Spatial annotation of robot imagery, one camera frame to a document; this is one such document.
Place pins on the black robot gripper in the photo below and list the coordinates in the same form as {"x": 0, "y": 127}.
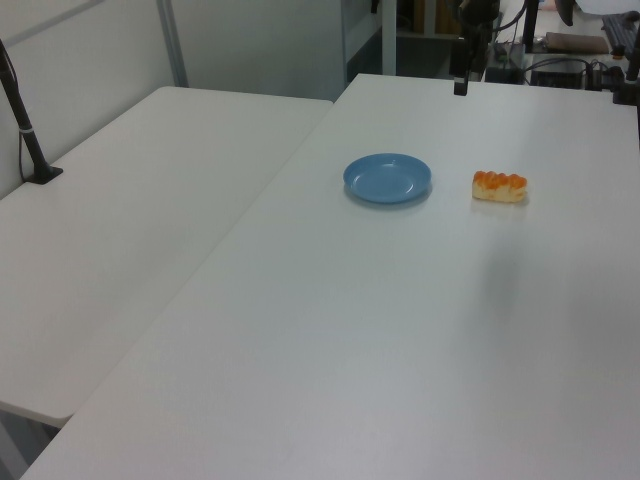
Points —
{"x": 475, "y": 12}

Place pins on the orange glazed bread roll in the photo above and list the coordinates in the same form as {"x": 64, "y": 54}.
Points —
{"x": 500, "y": 186}

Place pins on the blue plastic plate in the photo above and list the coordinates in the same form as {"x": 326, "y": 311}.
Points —
{"x": 387, "y": 178}

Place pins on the black vertical monitor pole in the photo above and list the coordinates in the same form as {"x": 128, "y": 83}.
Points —
{"x": 530, "y": 22}

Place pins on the black electronics box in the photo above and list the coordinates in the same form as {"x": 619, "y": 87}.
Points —
{"x": 557, "y": 75}

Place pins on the brown wrist rest pad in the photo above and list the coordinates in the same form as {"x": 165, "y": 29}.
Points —
{"x": 577, "y": 42}

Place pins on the black computer keyboard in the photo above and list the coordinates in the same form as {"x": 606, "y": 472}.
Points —
{"x": 622, "y": 30}

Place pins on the black clamp stand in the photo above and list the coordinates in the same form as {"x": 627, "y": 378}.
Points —
{"x": 631, "y": 60}

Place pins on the white folding side table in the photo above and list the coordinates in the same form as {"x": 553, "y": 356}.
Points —
{"x": 125, "y": 225}

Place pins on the grey metal shelf post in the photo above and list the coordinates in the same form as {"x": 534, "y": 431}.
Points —
{"x": 389, "y": 37}

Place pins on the grey metal frame post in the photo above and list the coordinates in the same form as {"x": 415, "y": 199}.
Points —
{"x": 172, "y": 42}

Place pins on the black camera pole with base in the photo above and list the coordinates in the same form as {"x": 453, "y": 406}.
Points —
{"x": 25, "y": 135}

